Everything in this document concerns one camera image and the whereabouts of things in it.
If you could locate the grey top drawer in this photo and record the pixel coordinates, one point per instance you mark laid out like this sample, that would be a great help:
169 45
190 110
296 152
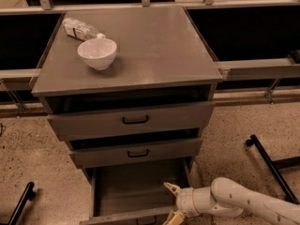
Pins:
111 123

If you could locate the black stand leg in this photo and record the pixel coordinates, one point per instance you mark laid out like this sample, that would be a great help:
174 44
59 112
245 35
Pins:
275 166
27 195

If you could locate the metal window railing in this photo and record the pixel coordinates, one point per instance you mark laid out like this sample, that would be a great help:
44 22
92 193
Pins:
275 69

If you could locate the grey drawer cabinet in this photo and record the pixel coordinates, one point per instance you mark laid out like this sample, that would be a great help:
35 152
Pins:
160 60

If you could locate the black right stand leg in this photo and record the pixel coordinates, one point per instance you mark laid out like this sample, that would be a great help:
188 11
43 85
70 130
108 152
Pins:
275 166

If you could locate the grey drawer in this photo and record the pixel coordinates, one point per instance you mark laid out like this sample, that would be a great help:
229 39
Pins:
134 194
111 123
135 153

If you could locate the grey middle drawer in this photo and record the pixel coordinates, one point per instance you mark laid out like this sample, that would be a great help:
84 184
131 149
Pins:
135 153

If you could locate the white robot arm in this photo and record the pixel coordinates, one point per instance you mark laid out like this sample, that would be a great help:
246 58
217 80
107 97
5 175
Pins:
226 198

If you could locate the black left stand leg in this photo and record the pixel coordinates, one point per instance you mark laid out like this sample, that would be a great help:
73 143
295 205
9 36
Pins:
27 195

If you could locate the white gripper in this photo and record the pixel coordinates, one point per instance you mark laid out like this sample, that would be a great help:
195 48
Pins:
185 200

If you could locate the grey bottom drawer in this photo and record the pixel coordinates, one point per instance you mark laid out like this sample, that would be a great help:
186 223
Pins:
134 194

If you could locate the clear plastic water bottle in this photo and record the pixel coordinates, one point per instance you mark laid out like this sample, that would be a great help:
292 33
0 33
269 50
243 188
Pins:
81 30

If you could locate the white ceramic bowl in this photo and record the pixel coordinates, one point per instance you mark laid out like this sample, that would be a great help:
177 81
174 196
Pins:
98 53

